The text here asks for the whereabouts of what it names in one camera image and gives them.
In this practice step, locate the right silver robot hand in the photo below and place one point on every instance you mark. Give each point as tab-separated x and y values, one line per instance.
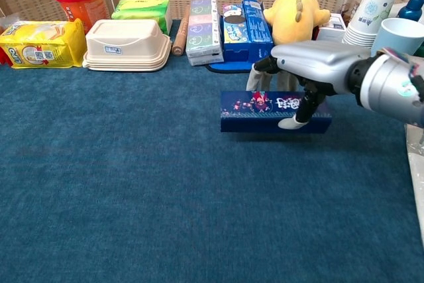
318	61

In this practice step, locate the blue cardboard glasses case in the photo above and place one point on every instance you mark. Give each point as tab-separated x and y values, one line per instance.
251	120

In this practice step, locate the small white box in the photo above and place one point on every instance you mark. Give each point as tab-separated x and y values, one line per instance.
331	32

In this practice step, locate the yellow plush toy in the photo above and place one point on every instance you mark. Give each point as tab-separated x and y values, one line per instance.
293	14

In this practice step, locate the clear plastic container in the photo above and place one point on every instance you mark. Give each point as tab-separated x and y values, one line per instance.
348	4

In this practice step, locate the dark blue open carton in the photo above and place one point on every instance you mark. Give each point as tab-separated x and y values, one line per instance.
258	31

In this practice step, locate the stack of paper cups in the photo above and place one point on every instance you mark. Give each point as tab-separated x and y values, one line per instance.
367	11

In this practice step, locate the light blue plastic mug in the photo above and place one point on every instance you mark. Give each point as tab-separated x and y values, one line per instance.
397	37

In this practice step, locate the blue cloth mat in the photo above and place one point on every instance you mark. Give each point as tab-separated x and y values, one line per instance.
232	67

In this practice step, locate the blue sandwich cookie box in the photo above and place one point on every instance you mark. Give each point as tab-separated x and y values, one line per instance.
235	31

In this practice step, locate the dark blue small bottle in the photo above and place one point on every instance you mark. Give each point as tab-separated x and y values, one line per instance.
412	9

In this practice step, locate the pastel pocket tissue multipack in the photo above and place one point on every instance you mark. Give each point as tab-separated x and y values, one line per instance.
203	31

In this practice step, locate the wooden rolling pin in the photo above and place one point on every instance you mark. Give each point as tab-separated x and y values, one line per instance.
180	41

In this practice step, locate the canvas bag in clear plastic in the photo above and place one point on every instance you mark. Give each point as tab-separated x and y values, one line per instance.
418	170

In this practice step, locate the green tissue pack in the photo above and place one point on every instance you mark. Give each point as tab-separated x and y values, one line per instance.
142	9

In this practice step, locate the beige plastic lunch box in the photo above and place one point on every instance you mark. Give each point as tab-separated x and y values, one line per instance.
126	44

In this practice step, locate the orange tub with red lid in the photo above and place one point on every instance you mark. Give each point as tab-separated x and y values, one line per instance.
79	1

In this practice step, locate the yellow biscuit pack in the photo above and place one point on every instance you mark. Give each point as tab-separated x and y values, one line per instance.
43	47

